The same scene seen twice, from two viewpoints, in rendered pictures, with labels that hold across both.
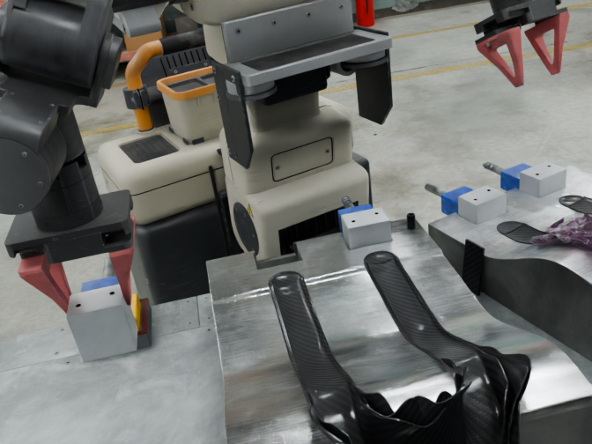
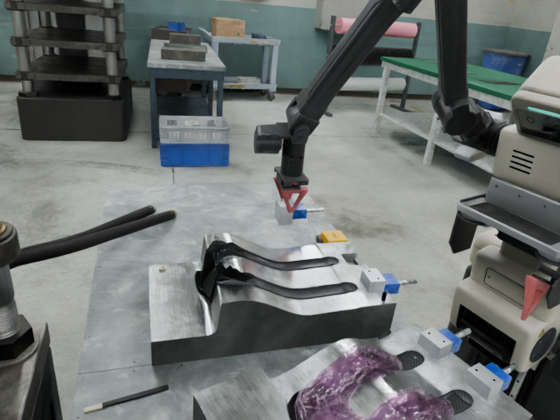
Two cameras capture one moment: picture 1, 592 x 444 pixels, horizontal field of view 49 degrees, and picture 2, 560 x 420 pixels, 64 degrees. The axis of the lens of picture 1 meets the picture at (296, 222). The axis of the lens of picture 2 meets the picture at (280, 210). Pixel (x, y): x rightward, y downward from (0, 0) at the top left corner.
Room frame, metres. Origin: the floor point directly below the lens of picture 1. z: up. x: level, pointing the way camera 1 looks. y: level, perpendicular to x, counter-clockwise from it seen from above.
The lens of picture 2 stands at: (0.29, -0.87, 1.45)
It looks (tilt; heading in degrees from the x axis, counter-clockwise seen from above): 25 degrees down; 79
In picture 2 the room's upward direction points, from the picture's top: 6 degrees clockwise
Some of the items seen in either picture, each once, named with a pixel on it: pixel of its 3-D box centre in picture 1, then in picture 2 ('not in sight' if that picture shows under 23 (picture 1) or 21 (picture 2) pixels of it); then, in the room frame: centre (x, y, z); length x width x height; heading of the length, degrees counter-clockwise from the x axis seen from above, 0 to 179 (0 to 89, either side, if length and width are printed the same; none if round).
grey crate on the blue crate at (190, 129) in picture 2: not in sight; (193, 129); (0.20, 3.17, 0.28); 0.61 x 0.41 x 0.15; 5
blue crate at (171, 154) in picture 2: not in sight; (193, 147); (0.20, 3.17, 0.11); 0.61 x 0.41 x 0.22; 5
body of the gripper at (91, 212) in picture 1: (63, 196); (292, 166); (0.51, 0.19, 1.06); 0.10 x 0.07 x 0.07; 97
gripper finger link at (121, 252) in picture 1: (101, 262); (291, 193); (0.52, 0.18, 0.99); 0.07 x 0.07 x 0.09; 7
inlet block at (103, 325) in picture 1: (106, 294); (300, 210); (0.55, 0.20, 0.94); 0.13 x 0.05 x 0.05; 7
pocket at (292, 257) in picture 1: (279, 268); (352, 265); (0.65, 0.03, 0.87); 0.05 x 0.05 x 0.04; 7
